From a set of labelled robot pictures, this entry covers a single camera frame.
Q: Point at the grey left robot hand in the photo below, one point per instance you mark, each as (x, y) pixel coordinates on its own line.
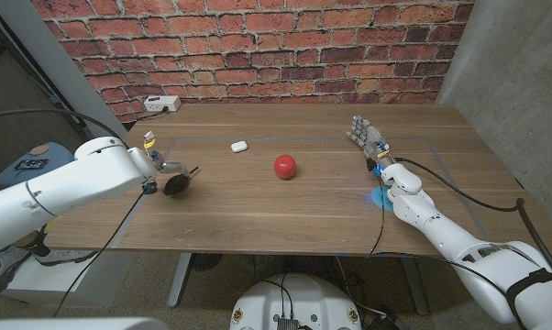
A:
(171, 167)

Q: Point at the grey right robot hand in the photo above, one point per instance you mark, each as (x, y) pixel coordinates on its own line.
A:
(371, 139)

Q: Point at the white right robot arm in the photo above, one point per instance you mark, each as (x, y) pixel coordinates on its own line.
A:
(464, 247)

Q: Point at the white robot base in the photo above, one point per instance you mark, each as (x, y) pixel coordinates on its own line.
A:
(299, 302)

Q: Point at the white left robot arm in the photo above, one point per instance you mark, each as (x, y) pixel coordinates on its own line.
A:
(74, 183)

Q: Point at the white airpods case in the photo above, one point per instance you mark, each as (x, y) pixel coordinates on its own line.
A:
(239, 146)

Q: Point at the blue round disc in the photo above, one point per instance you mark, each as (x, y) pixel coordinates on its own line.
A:
(378, 199)

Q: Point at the white power strip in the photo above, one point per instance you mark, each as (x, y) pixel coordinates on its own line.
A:
(161, 103)

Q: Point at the red apple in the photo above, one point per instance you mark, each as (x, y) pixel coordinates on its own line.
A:
(285, 167)

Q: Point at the black round floor fan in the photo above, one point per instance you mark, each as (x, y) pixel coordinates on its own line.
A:
(206, 261)

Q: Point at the grey metal table leg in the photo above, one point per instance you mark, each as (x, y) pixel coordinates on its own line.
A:
(179, 279)
(413, 284)

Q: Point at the blue storage box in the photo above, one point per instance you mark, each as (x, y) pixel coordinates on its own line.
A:
(51, 158)

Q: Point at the brown round coaster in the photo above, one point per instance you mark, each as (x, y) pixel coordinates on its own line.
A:
(40, 150)

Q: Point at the white floor platform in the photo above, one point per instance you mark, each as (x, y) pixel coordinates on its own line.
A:
(92, 282)

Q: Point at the black phone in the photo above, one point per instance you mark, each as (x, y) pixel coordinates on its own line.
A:
(30, 164)

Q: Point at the red brick print backdrop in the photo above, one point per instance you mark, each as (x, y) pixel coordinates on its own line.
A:
(257, 50)

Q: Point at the person's bare leg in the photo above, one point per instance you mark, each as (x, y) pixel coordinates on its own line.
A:
(38, 243)

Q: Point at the white robot torso edge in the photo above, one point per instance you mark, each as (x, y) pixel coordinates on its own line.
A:
(74, 324)

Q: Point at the grey sneaker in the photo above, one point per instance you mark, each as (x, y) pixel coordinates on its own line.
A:
(1, 272)

